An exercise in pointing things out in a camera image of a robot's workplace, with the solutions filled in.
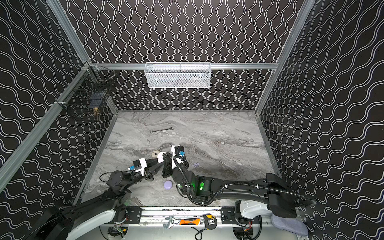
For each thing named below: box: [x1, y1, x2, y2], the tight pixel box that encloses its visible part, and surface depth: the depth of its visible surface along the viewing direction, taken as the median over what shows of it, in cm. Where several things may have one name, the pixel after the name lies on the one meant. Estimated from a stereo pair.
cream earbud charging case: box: [151, 150, 160, 159], surface depth 97 cm
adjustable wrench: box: [162, 215, 181, 230], surface depth 74 cm
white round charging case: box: [157, 151, 167, 163], surface depth 68 cm
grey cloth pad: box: [271, 214, 309, 237], surface depth 72 cm
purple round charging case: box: [163, 180, 173, 190], surface depth 85 cm
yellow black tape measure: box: [203, 213, 218, 230], surface depth 72 cm
